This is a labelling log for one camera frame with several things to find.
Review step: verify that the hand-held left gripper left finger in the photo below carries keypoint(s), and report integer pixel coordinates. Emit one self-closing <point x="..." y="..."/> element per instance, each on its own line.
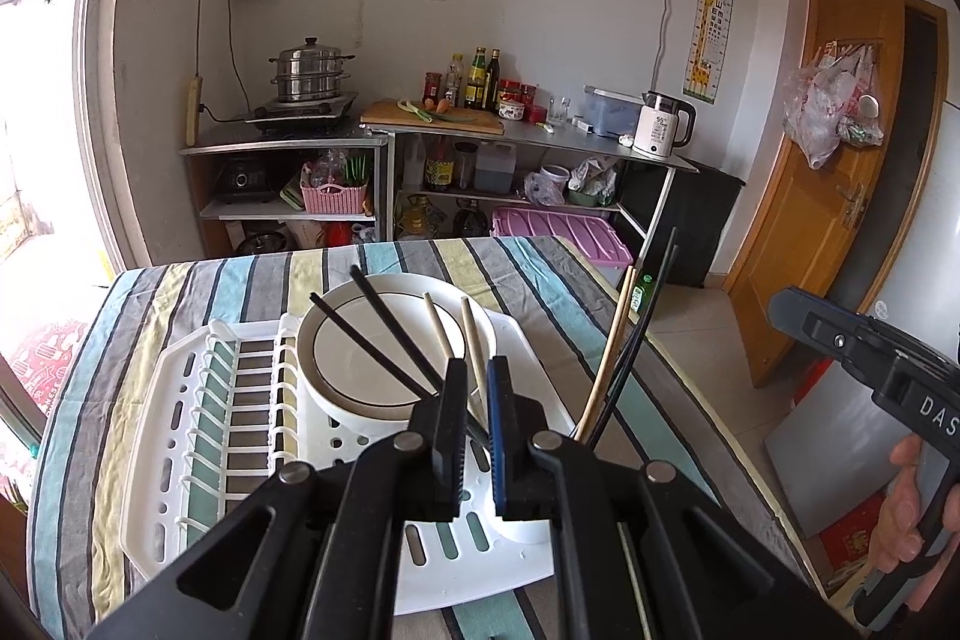
<point x="450" y="460"/>

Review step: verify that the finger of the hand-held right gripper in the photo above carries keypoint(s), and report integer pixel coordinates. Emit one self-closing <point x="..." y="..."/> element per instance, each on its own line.
<point x="817" y="325"/>

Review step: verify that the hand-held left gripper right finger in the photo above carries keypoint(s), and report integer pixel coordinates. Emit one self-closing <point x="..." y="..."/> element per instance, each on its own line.
<point x="499" y="460"/>

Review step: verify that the wooden chopstick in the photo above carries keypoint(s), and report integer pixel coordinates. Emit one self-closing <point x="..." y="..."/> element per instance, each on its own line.
<point x="604" y="362"/>
<point x="439" y="329"/>
<point x="628" y="302"/>
<point x="472" y="347"/>

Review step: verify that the person's right hand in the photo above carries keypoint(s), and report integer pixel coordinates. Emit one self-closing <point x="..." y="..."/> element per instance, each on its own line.
<point x="896" y="520"/>

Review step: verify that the wooden door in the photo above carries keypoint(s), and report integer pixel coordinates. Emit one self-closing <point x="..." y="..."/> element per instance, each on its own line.
<point x="787" y="250"/>

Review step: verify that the grey flat panel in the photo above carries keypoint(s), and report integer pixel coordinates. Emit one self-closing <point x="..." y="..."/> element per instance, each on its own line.
<point x="840" y="445"/>

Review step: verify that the red cardboard box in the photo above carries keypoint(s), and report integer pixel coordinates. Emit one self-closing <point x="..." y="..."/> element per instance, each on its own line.
<point x="851" y="535"/>

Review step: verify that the white refrigerator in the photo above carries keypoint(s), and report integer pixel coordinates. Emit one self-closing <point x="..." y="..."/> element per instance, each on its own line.
<point x="922" y="212"/>

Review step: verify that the black cabinet panel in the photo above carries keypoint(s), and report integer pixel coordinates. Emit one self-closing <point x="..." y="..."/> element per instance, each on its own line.
<point x="690" y="220"/>

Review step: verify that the green plastic bottle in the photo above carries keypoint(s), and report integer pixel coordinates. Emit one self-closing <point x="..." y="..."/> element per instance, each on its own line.
<point x="641" y="295"/>

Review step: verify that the plastic bags on door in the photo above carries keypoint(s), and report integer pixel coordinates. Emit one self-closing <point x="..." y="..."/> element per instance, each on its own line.
<point x="825" y="100"/>

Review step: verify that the white plastic dish rack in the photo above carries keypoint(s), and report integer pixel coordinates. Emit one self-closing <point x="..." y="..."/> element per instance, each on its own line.
<point x="217" y="430"/>

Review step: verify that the pink lidded storage box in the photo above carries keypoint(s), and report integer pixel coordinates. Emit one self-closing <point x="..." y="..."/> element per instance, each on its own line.
<point x="559" y="231"/>

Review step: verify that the cooking oil bottle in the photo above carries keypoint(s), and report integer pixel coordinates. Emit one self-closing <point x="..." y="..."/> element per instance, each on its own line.
<point x="418" y="220"/>
<point x="469" y="220"/>

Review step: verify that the white electric kettle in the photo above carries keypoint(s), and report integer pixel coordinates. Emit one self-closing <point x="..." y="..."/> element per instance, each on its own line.
<point x="656" y="126"/>

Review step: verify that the green bowl with bag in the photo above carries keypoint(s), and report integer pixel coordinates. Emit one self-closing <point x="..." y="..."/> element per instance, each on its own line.
<point x="592" y="183"/>

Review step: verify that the clear plastic bag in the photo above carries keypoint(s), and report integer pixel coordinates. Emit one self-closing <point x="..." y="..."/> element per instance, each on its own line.
<point x="538" y="190"/>

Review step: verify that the pink plastic basket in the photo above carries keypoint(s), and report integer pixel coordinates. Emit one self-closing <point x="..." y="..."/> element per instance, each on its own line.
<point x="334" y="194"/>

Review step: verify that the white plastic jug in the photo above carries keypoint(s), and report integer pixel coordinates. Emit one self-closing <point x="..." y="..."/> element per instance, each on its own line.
<point x="495" y="168"/>

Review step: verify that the red cap sauce bottle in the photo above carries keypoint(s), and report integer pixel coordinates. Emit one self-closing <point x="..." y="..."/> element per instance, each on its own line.
<point x="438" y="164"/>

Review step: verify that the plastic container with blue lid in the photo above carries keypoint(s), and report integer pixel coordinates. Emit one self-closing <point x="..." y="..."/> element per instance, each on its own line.
<point x="607" y="111"/>

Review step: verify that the drinking glass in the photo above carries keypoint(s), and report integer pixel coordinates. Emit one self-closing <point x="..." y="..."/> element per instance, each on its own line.
<point x="559" y="111"/>

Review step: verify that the wooden cutting board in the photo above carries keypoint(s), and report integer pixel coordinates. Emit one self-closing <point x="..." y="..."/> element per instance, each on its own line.
<point x="427" y="123"/>

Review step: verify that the black kitchen appliance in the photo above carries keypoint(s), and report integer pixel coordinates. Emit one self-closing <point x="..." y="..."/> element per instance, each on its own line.
<point x="244" y="179"/>

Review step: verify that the green onion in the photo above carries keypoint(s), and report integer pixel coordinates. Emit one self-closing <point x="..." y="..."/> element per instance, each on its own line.
<point x="435" y="111"/>

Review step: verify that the metal kitchen counter shelf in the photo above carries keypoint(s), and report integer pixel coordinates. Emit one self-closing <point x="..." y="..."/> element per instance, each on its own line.
<point x="285" y="141"/>

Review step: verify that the red lid jar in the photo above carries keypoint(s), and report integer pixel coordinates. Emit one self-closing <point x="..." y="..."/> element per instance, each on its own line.
<point x="529" y="100"/>
<point x="510" y="89"/>

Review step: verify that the red sauce jar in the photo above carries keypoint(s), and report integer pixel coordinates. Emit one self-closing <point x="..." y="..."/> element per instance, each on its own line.
<point x="430" y="89"/>

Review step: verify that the black gas stove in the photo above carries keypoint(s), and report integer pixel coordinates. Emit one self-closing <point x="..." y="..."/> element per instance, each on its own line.
<point x="300" y="115"/>

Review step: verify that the clear condiment bottle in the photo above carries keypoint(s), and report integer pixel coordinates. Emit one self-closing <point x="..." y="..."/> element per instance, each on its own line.
<point x="453" y="81"/>

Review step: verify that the dark sauce bottle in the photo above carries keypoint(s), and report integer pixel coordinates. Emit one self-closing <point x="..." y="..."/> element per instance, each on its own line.
<point x="493" y="81"/>

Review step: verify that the yellow label sauce bottle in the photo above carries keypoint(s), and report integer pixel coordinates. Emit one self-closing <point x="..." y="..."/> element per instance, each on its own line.
<point x="475" y="81"/>

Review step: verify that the red patterned mat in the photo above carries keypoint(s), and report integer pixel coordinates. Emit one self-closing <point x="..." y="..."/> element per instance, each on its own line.
<point x="49" y="359"/>

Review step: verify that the steel steamer pot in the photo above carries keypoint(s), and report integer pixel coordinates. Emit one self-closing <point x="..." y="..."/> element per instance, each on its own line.
<point x="309" y="70"/>

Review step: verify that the glass sliding door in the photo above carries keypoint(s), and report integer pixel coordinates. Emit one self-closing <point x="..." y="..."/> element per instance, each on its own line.
<point x="97" y="85"/>

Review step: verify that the giraffe wall poster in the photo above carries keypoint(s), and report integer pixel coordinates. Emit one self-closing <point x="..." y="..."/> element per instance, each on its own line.
<point x="709" y="36"/>

